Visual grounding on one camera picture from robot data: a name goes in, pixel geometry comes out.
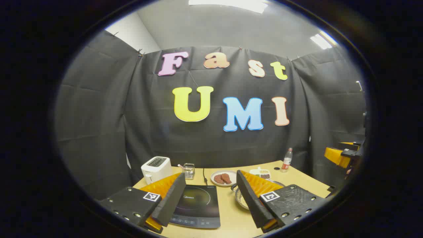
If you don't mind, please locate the plastic water bottle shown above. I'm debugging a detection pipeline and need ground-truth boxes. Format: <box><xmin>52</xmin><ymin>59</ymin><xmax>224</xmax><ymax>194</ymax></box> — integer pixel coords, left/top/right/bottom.
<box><xmin>281</xmin><ymin>147</ymin><xmax>293</xmax><ymax>173</ymax></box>

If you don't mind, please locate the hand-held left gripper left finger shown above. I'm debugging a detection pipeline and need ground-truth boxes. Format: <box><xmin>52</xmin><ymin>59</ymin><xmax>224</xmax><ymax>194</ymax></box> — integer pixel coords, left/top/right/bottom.
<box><xmin>99</xmin><ymin>173</ymin><xmax>187</xmax><ymax>234</ymax></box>

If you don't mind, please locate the white divided dish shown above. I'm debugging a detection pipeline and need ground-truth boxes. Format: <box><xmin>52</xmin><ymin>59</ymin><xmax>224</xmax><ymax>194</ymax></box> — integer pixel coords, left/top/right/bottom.
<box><xmin>249</xmin><ymin>167</ymin><xmax>271</xmax><ymax>180</ymax></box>

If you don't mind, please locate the white toaster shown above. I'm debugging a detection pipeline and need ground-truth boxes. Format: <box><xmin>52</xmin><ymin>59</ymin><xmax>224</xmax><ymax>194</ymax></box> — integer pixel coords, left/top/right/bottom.
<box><xmin>141</xmin><ymin>156</ymin><xmax>173</xmax><ymax>185</ymax></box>

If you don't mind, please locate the wire mesh holder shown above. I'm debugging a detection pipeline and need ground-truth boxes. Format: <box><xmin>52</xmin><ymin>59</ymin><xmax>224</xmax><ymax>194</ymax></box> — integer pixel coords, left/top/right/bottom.
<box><xmin>183</xmin><ymin>163</ymin><xmax>195</xmax><ymax>180</ymax></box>

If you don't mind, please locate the white round plate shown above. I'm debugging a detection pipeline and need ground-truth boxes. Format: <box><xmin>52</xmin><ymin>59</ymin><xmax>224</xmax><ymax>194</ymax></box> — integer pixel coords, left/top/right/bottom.
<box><xmin>210</xmin><ymin>170</ymin><xmax>238</xmax><ymax>187</ymax></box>

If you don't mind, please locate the ceiling light panel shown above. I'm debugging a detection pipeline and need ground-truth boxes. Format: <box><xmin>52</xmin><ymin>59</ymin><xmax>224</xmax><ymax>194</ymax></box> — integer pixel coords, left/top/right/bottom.
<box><xmin>310</xmin><ymin>30</ymin><xmax>338</xmax><ymax>50</ymax></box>

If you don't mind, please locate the stainless steel pot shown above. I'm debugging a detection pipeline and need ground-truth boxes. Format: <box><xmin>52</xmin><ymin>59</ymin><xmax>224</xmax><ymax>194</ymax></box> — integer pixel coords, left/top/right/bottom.
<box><xmin>231</xmin><ymin>179</ymin><xmax>286</xmax><ymax>211</ymax></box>

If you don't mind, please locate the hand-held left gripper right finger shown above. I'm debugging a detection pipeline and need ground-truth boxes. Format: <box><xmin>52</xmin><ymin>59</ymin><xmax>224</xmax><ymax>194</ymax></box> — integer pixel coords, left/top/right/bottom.
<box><xmin>236</xmin><ymin>170</ymin><xmax>326</xmax><ymax>233</ymax></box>

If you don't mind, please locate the black induction cooktop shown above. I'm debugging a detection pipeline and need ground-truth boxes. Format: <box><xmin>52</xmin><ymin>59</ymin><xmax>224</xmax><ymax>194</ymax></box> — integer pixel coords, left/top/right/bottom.
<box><xmin>169</xmin><ymin>184</ymin><xmax>221</xmax><ymax>229</ymax></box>

